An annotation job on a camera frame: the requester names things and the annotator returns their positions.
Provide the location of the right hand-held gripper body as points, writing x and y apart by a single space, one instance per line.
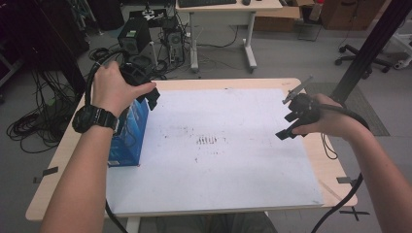
306 110

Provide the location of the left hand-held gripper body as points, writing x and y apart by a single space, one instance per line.
137 73

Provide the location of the blue cardboard box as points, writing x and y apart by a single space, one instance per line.
129 139

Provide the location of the person's left hand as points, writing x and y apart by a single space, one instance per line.
111 90

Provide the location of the person's right hand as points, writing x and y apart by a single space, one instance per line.
336 121

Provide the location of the black computer tower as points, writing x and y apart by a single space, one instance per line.
134 35

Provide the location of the open computer case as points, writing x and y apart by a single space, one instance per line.
175 45

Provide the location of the black wrist watch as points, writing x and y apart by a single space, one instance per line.
95 118

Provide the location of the black box with white print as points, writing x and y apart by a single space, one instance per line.
149 16

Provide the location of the white mat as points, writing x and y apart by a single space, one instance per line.
226 168

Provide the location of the beige tape strip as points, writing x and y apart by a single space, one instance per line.
330 191

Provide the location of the black office chair base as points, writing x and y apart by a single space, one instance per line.
356 56

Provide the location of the black tape strip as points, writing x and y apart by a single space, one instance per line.
48 171
345 180

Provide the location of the flat brown cardboard box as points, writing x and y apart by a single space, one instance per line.
275 19

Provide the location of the black keyboard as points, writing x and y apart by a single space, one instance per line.
207 2

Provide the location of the bottle with red cap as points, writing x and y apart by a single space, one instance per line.
315 11

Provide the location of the white desk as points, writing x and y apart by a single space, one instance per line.
220 14

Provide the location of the black tape cross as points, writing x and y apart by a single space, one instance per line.
354 213

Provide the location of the dark curtain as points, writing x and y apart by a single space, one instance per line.
39 39

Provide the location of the large brown cardboard box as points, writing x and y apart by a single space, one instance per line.
350 14

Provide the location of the black computer mouse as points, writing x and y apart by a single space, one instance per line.
246 2

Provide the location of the white table leg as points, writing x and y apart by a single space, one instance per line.
132 225

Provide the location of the black metal post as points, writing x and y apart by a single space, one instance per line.
372 45

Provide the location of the white metal frame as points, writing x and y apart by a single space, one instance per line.
403 48

